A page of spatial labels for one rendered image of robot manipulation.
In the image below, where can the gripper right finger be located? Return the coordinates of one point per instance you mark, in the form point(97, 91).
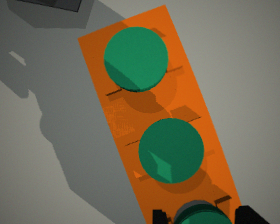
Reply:
point(246, 215)

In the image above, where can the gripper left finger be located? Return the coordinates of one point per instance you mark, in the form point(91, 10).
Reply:
point(159, 217)

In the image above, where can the white push-button panel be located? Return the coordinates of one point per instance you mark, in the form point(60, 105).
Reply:
point(71, 5)

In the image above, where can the orange rectangular plate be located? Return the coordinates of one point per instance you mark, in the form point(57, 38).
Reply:
point(178, 95)

